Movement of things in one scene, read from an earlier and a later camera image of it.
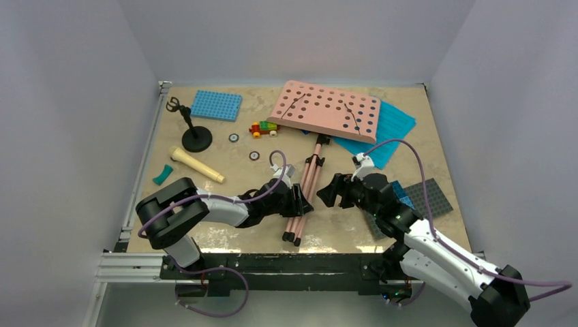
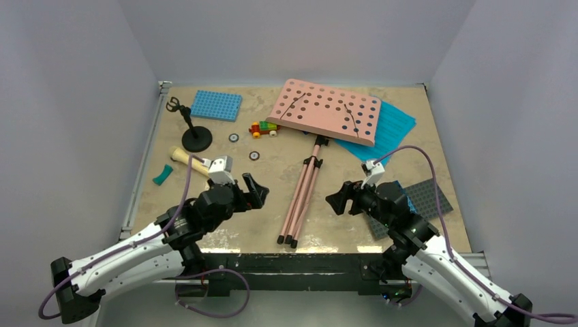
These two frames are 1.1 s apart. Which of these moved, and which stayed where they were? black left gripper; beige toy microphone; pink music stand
Moved: black left gripper
Stayed: beige toy microphone; pink music stand
